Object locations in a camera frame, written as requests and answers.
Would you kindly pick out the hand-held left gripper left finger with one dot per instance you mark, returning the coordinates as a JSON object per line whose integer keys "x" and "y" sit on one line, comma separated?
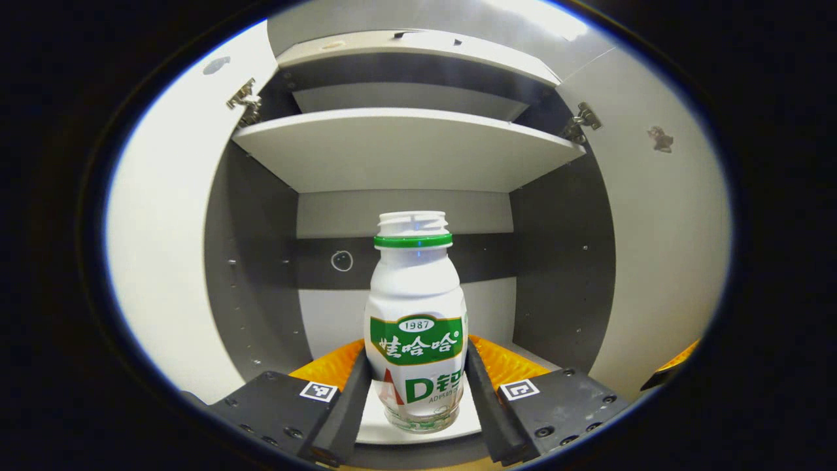
{"x": 346, "y": 418}

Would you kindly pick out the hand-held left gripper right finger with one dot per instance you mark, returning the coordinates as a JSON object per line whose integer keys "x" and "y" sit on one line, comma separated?
{"x": 487, "y": 418}

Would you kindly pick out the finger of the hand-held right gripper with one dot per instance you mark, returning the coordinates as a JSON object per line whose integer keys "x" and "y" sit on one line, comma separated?
{"x": 677, "y": 360}

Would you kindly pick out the white cabinet door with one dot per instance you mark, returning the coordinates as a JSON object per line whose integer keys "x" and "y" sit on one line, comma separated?
{"x": 163, "y": 229}
{"x": 667, "y": 261}

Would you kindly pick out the white bottle green label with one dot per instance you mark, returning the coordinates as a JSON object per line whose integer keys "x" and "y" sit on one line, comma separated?
{"x": 415, "y": 294}

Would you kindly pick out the grey cabinet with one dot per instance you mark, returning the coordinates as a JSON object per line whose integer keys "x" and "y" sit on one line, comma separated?
{"x": 261, "y": 261}

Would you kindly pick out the metal door hinge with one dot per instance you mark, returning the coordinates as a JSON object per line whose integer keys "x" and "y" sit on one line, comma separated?
{"x": 582, "y": 123}
{"x": 245, "y": 101}

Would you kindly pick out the white cabinet shelf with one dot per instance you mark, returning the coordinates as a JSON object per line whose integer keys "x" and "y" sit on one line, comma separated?
{"x": 405, "y": 150}

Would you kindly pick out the white cabinet drawer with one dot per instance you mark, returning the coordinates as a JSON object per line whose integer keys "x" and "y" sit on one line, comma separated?
{"x": 405, "y": 52}

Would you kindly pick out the long ceiling light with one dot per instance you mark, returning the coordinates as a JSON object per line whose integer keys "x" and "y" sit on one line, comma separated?
{"x": 543, "y": 16}

